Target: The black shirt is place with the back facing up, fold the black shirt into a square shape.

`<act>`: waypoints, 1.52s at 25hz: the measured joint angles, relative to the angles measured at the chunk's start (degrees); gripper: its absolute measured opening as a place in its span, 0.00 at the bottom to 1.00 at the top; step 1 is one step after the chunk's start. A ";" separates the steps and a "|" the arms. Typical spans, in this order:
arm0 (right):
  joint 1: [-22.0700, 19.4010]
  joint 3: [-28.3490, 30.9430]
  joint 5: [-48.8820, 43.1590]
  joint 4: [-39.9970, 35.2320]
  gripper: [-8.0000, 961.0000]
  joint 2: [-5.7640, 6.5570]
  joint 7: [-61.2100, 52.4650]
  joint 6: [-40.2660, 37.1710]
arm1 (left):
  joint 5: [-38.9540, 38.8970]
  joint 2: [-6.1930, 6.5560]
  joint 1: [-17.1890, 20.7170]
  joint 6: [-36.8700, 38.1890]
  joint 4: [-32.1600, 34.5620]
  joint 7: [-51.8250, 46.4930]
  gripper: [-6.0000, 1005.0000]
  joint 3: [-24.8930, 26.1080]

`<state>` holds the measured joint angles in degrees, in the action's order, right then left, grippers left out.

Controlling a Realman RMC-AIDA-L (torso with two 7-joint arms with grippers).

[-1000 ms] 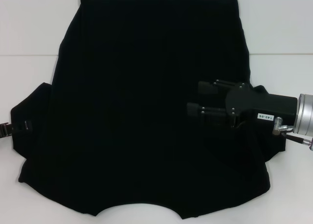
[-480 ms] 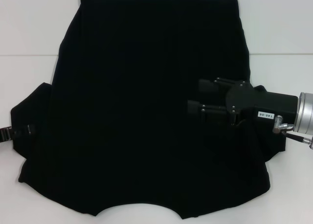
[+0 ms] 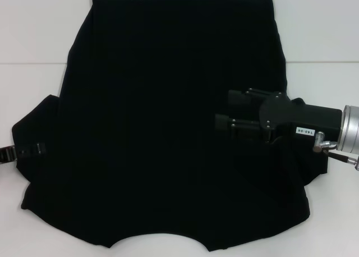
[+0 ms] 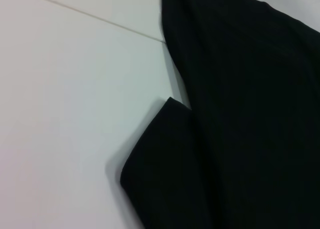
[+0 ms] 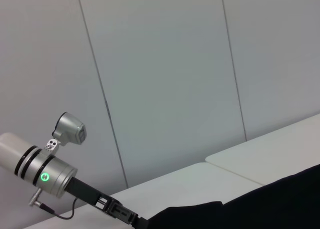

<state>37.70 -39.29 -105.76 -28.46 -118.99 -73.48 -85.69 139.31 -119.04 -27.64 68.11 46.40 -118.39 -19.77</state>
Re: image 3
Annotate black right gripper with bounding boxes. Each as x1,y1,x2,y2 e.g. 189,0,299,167
214,87,344,146

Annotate black t-shirt white print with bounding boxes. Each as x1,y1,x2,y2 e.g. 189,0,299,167
11,0,329,245

